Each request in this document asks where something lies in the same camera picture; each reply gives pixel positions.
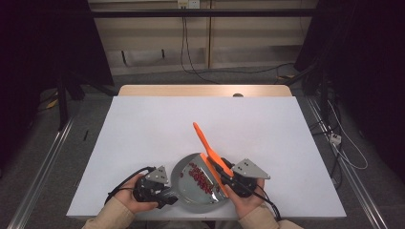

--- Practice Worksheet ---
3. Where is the white table mat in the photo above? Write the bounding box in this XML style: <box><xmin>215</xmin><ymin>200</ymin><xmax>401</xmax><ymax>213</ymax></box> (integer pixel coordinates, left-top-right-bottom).
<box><xmin>66</xmin><ymin>95</ymin><xmax>348</xmax><ymax>220</ymax></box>

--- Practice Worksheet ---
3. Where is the black hanging cable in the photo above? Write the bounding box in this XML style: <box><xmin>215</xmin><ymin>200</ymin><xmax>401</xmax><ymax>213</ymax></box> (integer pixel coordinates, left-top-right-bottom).
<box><xmin>180</xmin><ymin>8</ymin><xmax>221</xmax><ymax>85</ymax></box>

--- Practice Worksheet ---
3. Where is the grey dustpan with orange edge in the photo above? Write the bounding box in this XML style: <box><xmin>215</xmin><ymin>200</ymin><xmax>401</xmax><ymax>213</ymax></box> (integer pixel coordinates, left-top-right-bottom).
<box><xmin>170</xmin><ymin>152</ymin><xmax>230</xmax><ymax>214</ymax></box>

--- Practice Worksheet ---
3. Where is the dark curtain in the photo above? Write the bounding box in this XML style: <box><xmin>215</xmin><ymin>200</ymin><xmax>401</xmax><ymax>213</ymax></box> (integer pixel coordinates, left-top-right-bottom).
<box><xmin>0</xmin><ymin>0</ymin><xmax>114</xmax><ymax>173</ymax></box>
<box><xmin>294</xmin><ymin>0</ymin><xmax>405</xmax><ymax>182</ymax></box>

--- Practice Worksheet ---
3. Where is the white cable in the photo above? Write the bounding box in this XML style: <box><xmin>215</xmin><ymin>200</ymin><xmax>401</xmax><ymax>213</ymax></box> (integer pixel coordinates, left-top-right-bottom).
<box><xmin>328</xmin><ymin>99</ymin><xmax>369</xmax><ymax>171</ymax></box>

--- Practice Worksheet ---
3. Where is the bundle of black cables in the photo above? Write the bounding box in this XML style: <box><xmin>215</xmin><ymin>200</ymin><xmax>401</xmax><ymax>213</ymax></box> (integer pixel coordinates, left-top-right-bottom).
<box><xmin>309</xmin><ymin>73</ymin><xmax>343</xmax><ymax>189</ymax></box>

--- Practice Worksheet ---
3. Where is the left hand-held gripper black cable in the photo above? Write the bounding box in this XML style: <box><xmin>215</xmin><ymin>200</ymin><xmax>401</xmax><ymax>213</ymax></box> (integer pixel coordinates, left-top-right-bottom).
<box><xmin>104</xmin><ymin>166</ymin><xmax>157</xmax><ymax>204</ymax></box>

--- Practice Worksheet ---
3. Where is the black horizontal metal bar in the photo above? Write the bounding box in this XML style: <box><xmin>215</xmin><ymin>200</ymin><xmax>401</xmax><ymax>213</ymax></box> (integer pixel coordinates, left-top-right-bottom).
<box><xmin>89</xmin><ymin>9</ymin><xmax>319</xmax><ymax>18</ymax></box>

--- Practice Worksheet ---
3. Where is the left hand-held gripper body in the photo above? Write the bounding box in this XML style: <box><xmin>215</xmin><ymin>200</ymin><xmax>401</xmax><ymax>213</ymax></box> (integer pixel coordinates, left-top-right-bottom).
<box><xmin>133</xmin><ymin>165</ymin><xmax>170</xmax><ymax>209</ymax></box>

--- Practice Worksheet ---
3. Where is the person's right hand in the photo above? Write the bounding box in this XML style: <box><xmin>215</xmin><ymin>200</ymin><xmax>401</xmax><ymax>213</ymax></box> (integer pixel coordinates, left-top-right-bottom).
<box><xmin>224</xmin><ymin>179</ymin><xmax>266</xmax><ymax>220</ymax></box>

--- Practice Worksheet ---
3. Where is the wooden table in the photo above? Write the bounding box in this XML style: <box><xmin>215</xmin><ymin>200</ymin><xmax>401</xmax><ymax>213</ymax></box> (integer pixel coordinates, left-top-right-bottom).
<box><xmin>117</xmin><ymin>84</ymin><xmax>293</xmax><ymax>98</ymax></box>

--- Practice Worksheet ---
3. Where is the black metal stand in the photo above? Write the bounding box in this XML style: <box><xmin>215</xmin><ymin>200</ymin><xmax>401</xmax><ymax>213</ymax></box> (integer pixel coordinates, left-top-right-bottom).
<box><xmin>56</xmin><ymin>71</ymin><xmax>118</xmax><ymax>132</ymax></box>

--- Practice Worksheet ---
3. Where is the white wall socket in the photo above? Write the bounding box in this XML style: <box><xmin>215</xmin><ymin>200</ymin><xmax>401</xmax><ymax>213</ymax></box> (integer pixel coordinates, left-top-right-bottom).
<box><xmin>177</xmin><ymin>0</ymin><xmax>201</xmax><ymax>10</ymax></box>

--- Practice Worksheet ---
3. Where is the black floor cable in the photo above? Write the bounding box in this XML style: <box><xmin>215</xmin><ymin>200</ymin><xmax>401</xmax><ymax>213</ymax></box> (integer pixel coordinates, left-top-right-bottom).
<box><xmin>182</xmin><ymin>61</ymin><xmax>295</xmax><ymax>75</ymax></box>

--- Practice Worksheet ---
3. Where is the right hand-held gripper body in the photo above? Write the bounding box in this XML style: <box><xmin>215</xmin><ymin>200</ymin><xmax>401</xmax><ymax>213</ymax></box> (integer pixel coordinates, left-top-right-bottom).
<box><xmin>230</xmin><ymin>157</ymin><xmax>271</xmax><ymax>198</ymax></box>

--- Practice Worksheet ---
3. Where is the group of red kidney beans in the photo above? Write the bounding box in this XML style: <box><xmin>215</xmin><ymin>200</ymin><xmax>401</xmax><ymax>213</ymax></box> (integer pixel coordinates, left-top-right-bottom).
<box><xmin>181</xmin><ymin>161</ymin><xmax>221</xmax><ymax>195</ymax></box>

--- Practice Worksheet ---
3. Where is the orange brush with grey bristles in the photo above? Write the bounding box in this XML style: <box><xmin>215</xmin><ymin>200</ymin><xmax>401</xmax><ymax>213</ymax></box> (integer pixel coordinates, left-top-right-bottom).
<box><xmin>192</xmin><ymin>121</ymin><xmax>235</xmax><ymax>179</ymax></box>

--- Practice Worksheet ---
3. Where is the person's left hand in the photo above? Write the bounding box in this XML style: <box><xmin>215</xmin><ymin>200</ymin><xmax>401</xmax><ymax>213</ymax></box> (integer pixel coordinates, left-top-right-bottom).
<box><xmin>114</xmin><ymin>174</ymin><xmax>159</xmax><ymax>214</ymax></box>

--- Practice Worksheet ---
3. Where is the aluminium floor rail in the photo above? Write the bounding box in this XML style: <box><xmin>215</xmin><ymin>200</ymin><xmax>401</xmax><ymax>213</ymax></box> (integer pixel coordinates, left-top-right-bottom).
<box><xmin>6</xmin><ymin>111</ymin><xmax>80</xmax><ymax>229</ymax></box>
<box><xmin>304</xmin><ymin>96</ymin><xmax>390</xmax><ymax>229</ymax></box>

